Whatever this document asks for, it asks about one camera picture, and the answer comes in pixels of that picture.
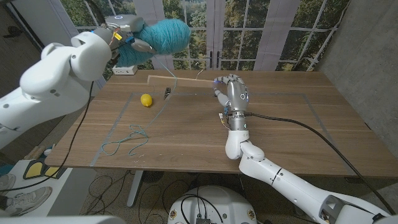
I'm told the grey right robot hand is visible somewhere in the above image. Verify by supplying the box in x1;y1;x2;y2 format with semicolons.
213;73;249;132

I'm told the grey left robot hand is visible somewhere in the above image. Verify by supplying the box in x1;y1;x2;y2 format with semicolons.
93;14;158;55

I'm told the teal yarn skein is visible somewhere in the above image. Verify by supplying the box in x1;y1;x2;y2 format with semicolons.
101;18;192;157

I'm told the wooden rod with metal hook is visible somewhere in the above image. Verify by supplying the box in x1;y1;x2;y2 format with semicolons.
147;68;218;100

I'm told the yellow lemon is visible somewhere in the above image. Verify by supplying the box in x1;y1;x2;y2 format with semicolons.
140;93;153;108

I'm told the white power strip box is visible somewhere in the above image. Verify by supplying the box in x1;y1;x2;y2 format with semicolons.
112;64;139;76

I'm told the printed window backdrop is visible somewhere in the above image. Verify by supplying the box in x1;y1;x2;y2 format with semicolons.
60;0;351;82

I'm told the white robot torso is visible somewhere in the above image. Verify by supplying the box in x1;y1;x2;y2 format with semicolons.
167;185;258;224

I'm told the round black floor fan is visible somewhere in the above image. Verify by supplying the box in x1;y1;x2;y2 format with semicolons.
141;170;165;184

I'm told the white table leg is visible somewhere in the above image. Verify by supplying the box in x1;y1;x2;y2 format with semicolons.
126;170;144;208

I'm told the wooden floor block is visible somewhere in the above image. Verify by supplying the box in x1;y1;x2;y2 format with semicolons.
24;145;47;161

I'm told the yellow black foot pedal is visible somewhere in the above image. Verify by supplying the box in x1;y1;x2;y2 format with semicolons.
23;160;68;180

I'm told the white floor board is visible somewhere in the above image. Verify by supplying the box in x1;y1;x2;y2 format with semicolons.
0;160;97;217

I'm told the grey sneaker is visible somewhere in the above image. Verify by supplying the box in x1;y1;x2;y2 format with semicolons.
3;186;53;217
0;173;16;195

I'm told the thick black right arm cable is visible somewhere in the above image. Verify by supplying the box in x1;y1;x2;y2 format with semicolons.
244;111;397;216

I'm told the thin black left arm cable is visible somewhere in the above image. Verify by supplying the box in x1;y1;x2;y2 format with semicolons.
0;81;95;192

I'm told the black torso cable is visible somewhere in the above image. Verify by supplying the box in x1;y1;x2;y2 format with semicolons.
181;186;224;224

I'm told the black wall hook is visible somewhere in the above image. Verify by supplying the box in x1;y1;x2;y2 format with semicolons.
7;26;23;39

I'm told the black floor cable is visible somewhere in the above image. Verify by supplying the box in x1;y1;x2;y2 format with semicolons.
83;170;200;224

